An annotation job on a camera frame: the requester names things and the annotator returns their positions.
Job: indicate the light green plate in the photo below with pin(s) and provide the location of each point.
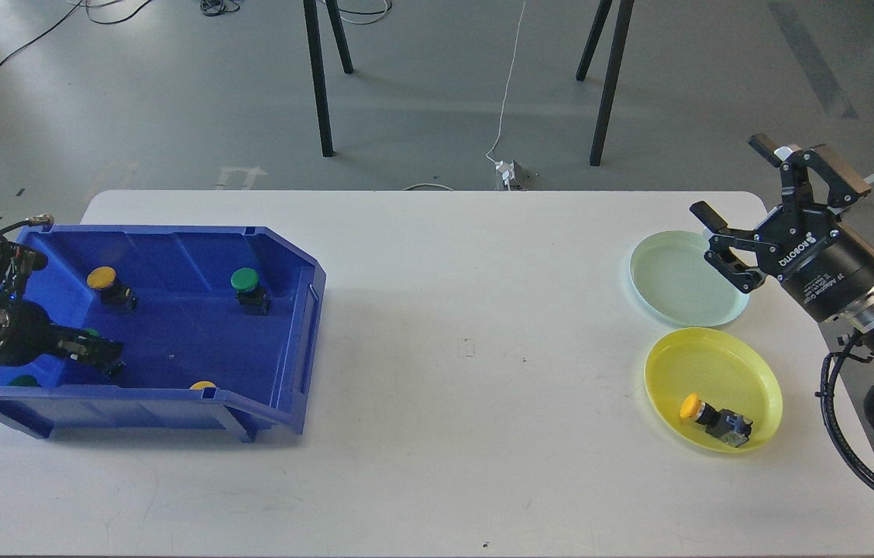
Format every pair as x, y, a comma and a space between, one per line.
670, 275

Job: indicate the yellow push button front edge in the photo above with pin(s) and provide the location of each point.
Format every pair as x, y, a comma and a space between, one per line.
203, 385

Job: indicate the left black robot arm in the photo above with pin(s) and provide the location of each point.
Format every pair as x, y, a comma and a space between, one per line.
17, 263

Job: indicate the black stand leg left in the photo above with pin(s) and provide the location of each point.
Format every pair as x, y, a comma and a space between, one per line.
318, 73

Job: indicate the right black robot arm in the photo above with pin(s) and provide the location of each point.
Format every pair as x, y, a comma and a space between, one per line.
857, 346

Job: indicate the green push button bin corner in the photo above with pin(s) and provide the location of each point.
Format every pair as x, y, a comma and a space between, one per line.
25, 381

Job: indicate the blue plastic bin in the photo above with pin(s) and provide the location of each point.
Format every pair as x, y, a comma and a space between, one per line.
187, 327

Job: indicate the yellow push button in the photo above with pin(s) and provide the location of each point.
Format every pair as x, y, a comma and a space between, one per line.
114, 295
712, 418

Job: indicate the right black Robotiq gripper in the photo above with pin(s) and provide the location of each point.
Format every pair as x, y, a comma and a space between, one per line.
822, 265

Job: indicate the yellow plate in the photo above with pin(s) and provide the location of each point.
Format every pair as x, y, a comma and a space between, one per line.
697, 370

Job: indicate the white power adapter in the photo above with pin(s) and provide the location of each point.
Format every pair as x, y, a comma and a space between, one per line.
511, 176

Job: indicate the black stand leg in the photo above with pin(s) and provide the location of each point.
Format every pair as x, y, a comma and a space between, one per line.
318, 73
616, 53

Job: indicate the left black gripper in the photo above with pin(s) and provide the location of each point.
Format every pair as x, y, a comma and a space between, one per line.
26, 333

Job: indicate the black stand leg right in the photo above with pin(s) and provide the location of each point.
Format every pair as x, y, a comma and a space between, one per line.
616, 53

